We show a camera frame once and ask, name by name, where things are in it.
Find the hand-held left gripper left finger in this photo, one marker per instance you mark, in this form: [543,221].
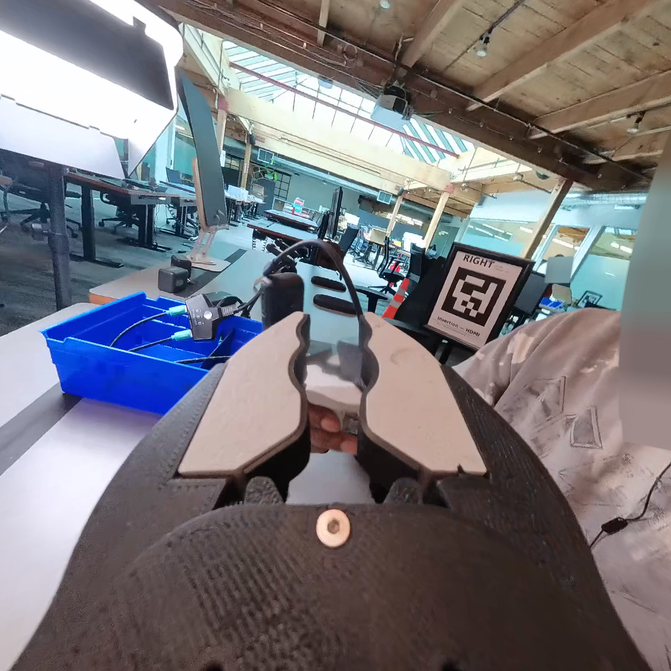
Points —
[246,414]

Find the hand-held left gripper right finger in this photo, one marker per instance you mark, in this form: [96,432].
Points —
[419,414]

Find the black hdmi switch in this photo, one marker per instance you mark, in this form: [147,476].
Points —
[202,317]

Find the blue storage bin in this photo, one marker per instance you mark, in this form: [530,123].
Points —
[105,367]

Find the person's left hand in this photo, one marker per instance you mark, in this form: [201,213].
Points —
[330,432]

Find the orange traffic cone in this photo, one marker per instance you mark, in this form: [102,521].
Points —
[396,299]

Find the framed tag sign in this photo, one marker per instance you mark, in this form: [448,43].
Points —
[474,293]

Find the small black adapter box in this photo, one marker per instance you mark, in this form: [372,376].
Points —
[173,280]

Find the black light stand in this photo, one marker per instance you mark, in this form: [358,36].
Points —
[57,236]

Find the black panel on wooden stand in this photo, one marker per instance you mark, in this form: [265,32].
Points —
[202,157]

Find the wooden office desk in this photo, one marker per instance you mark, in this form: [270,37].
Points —
[115,184]

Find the black office chair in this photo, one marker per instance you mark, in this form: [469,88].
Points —
[31,207]

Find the ceiling projector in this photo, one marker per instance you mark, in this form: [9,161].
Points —
[393,107]

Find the bright studio light panel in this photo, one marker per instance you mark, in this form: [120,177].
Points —
[52,89]

